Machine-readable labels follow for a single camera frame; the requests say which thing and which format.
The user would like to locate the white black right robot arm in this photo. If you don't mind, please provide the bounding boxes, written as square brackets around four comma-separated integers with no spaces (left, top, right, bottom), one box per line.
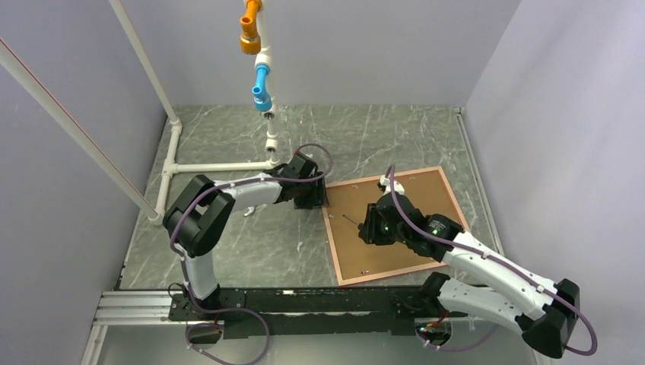
[358,175,580,359]

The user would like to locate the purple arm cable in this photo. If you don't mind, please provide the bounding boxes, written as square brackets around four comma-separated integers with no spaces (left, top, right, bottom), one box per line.
[385,164,599,357]
[168,143,335,365]

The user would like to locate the white diagonal pole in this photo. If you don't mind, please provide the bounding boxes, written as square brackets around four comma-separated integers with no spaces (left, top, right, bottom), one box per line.
[1,40,161,223]

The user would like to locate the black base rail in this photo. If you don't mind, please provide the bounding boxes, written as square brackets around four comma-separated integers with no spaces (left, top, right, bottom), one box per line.
[167,285,446,339]

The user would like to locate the pink wooden photo frame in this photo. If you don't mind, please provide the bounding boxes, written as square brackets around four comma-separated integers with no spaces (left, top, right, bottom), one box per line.
[322,166,469,286]

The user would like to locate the yellow black screwdriver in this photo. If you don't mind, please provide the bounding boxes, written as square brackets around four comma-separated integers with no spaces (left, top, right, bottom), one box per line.
[342,214,360,227]

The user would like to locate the orange pipe fitting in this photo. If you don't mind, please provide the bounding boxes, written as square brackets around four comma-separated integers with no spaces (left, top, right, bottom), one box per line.
[240,0,262,55]

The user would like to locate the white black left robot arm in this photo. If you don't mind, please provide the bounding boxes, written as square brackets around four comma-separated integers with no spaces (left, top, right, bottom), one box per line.
[162,151,327,319]

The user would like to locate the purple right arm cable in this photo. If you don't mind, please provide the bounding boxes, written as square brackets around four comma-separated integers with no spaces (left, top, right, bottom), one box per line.
[385,164,599,357]

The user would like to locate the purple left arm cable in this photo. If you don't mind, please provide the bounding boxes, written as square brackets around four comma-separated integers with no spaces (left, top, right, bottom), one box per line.
[168,143,335,365]

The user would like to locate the blue pipe fitting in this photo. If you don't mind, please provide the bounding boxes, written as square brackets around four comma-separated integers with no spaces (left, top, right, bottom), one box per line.
[252,64,272,112]

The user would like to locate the white PVC pipe stand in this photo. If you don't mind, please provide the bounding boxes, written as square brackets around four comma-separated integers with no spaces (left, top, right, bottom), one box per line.
[109,0,283,226]

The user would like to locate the silver combination wrench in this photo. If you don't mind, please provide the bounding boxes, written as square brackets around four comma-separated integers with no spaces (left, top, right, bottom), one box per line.
[243,204,263,217]

